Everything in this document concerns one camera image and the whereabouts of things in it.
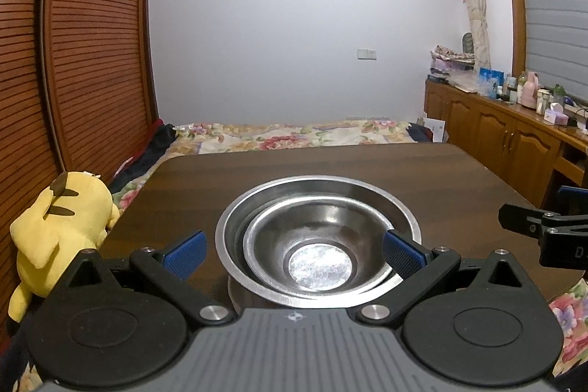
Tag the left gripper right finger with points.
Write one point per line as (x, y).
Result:
(424, 273)

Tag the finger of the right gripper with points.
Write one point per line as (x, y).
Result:
(537, 224)

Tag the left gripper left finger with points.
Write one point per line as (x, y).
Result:
(164, 273)

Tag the steel bowl back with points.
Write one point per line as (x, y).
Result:
(317, 245)

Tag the large steel bowl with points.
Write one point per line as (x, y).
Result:
(246, 291)

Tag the wooden sideboard cabinet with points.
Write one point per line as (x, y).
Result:
(534, 157)

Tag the pink tissue box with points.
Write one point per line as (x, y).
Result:
(554, 115)

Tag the yellow pikachu plush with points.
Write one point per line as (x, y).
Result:
(74, 213)

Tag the dark clothes on bed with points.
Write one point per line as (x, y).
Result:
(159, 138)

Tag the pink bottle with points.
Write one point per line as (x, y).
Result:
(528, 96)

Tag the white paper box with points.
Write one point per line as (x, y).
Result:
(437, 128)

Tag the floral bed quilt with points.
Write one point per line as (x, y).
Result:
(212, 138)

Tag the blue box on sideboard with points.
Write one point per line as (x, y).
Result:
(490, 82)

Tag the pile of folded fabrics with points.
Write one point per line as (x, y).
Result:
(452, 68)

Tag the white wall switch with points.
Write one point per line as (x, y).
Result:
(366, 55)

